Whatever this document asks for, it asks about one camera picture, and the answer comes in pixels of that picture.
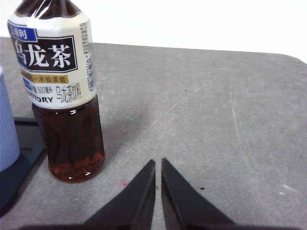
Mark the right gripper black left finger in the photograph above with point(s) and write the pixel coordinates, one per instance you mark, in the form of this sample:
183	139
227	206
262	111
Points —
136	206

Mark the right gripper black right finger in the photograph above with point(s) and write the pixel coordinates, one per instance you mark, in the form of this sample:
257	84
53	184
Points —
182	206

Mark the dark teal rectangular tray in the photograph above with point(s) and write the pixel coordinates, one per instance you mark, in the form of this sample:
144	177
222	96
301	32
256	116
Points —
26	155

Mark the blue ribbed plastic cup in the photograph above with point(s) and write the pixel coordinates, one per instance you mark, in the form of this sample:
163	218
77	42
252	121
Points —
7	131

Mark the dark oolong tea bottle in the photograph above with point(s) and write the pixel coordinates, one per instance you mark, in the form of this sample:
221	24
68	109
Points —
72	134

